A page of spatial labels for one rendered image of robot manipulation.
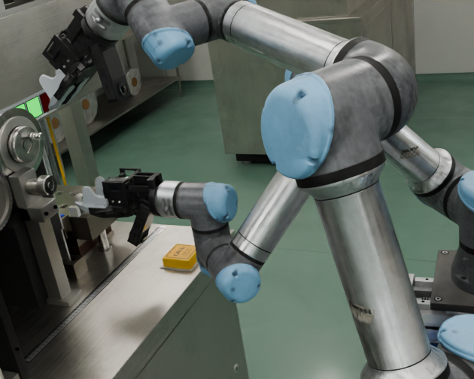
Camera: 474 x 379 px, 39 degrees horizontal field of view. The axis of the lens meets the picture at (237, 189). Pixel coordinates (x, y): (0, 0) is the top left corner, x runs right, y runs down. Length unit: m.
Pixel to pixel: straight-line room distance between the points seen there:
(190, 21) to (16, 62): 0.89
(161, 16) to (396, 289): 0.56
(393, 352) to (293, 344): 1.84
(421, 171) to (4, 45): 1.12
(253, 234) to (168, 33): 0.38
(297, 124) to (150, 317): 0.71
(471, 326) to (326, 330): 1.77
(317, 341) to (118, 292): 1.36
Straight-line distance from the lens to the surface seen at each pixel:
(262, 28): 1.07
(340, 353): 2.65
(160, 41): 1.09
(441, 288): 1.51
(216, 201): 1.26
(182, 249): 1.55
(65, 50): 1.25
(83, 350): 1.35
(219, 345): 1.70
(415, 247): 3.28
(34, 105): 1.96
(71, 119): 2.37
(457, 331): 1.01
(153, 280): 1.51
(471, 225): 1.44
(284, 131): 0.81
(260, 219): 1.19
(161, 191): 1.32
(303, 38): 1.01
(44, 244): 1.44
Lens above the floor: 1.66
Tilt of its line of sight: 24 degrees down
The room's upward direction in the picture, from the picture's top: 9 degrees counter-clockwise
